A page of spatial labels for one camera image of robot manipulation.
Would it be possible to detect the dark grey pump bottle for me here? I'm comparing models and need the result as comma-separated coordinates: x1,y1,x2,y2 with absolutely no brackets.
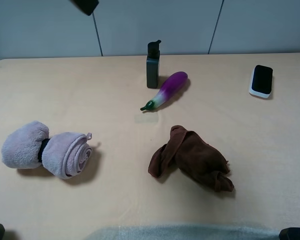
146,40,162,89

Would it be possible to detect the rolled pink towel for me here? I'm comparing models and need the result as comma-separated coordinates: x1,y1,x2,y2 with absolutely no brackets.
1,121,92,180

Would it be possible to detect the black block bottom right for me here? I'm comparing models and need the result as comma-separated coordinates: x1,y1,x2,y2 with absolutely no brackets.
279,227,300,240

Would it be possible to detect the black and white eraser block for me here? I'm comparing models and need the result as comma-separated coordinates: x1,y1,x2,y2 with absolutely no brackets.
248,65,273,99

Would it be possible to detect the brown crumpled cloth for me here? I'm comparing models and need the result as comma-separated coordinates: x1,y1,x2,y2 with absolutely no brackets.
148,125,235,192

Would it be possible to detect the purple toy eggplant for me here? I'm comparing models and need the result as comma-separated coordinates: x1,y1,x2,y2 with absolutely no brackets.
140,71,188,111

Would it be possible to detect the grey foam pad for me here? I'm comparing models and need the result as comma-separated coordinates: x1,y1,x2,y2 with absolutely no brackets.
86,224,280,240

